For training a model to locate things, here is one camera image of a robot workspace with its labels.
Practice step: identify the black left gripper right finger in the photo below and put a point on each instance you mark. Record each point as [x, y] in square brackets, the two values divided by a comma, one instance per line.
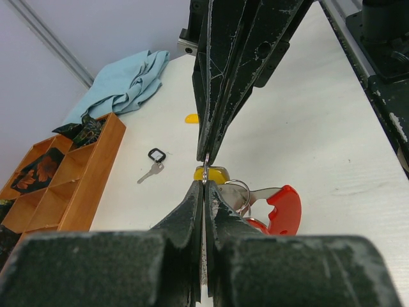
[248, 268]

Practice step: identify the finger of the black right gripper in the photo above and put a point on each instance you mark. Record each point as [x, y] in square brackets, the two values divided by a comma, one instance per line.
[277, 18]
[229, 57]

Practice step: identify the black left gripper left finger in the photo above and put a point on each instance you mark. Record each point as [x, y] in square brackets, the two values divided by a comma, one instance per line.
[157, 267]

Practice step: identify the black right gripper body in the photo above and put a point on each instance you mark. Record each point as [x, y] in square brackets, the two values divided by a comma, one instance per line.
[189, 39]

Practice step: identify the metal key organizer red handle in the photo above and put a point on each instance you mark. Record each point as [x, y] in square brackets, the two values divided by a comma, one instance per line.
[279, 208]

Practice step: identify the yellow tagged key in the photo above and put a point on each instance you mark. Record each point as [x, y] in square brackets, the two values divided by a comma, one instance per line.
[218, 174]
[192, 118]

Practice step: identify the light blue cloth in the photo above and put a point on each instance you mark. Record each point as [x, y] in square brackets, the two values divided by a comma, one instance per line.
[122, 87]

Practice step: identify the black hook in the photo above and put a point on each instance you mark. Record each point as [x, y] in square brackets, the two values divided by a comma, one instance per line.
[158, 157]

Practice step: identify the dark rolled cloth green pattern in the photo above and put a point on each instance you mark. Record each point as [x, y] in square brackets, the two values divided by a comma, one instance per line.
[84, 133]

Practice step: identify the wooden compartment tray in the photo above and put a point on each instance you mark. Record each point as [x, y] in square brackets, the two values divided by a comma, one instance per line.
[70, 201]

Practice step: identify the dark rolled cloth orange pattern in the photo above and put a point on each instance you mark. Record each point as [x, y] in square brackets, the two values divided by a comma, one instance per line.
[38, 174]

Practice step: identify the dark rolled cloth grey pattern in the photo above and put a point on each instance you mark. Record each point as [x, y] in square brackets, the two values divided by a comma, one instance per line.
[8, 240]

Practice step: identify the dark rolled cloth yellow pattern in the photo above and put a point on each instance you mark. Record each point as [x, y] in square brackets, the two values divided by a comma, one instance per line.
[5, 206]

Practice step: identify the aluminium frame post right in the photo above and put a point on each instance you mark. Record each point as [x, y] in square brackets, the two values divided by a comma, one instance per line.
[44, 33]

